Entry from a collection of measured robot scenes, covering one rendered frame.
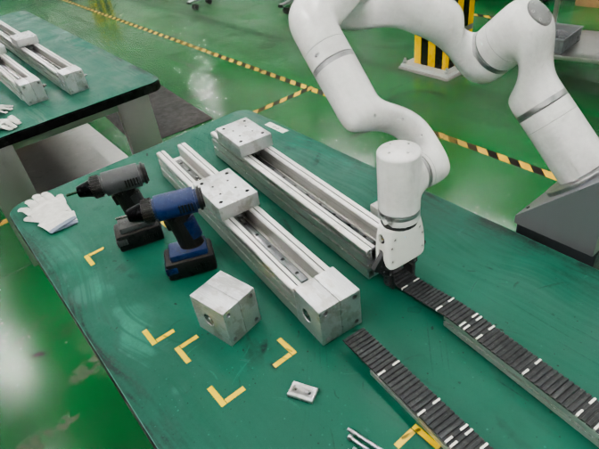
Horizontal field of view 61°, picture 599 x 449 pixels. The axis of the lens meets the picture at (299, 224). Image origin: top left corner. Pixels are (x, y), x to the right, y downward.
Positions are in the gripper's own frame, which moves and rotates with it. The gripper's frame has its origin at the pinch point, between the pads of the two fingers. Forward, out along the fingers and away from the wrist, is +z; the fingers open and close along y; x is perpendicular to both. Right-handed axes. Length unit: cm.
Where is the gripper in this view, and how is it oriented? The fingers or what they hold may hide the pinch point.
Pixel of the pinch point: (398, 273)
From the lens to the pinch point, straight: 115.9
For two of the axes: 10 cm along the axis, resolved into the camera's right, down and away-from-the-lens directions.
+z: 1.2, 7.9, 6.0
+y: 8.3, -4.1, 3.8
